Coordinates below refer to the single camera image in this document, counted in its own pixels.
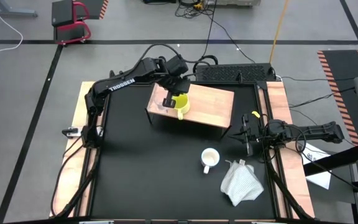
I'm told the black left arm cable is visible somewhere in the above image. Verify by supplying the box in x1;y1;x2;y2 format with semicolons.
133;42;213;68

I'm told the black cart with red frame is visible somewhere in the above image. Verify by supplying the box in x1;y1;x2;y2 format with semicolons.
51;0;93;46

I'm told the wooden table side board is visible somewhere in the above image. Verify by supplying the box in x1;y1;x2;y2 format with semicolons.
48;81;106;218
257;81;316;219

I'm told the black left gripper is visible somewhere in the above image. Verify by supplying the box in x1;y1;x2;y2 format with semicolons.
158;74;193;109

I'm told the white patterned ceramic mug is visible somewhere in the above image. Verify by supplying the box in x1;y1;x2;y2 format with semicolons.
200;147;221;175

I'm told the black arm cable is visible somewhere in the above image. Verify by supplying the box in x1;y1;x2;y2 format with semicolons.
133;42;213;68
294;127;358;200

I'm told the black beam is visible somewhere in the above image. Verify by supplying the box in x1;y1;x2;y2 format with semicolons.
302;142;358;177

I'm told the white paper sheet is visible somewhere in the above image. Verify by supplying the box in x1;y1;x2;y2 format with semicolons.
299;142;333;190

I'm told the small black clamp device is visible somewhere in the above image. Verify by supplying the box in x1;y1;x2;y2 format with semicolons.
62;126;83;139

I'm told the thin black cable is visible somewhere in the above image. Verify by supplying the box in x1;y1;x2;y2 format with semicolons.
201;0;218;60
210;16;257;64

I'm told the grey table foot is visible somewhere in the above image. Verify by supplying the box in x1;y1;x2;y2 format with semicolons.
0;0;39;18

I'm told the yellow cable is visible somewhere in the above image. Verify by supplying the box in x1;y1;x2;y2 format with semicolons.
268;0;290;63

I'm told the thick black cable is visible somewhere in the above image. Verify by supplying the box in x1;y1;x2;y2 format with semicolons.
192;55;219;75

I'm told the black cable bundle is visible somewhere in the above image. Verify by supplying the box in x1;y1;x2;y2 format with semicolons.
174;0;218;20

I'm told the white cable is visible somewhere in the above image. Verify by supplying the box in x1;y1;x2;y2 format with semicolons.
0;0;24;53

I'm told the black table frame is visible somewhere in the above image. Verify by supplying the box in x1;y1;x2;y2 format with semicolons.
78;80;280;222

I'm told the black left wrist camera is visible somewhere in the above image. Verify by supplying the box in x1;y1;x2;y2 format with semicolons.
165;55;190;77

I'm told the large hazard-striped black mat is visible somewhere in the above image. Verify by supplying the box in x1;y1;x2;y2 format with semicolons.
316;49;358;147

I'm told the white knitted cloth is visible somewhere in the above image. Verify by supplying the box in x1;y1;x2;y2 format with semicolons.
219;159;265;207

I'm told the yellow mug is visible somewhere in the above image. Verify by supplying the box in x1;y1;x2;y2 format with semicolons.
171;93;191;121

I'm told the small hazard-striped black mat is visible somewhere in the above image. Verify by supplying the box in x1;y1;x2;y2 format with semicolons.
81;0;109;21

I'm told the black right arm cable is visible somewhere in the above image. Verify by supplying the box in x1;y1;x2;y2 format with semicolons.
294;127;358;200

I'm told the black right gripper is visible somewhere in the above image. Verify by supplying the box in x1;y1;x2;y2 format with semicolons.
228;113;255;157

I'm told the wooden shelf with black legs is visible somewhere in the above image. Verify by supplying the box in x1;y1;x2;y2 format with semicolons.
144;82;236;139

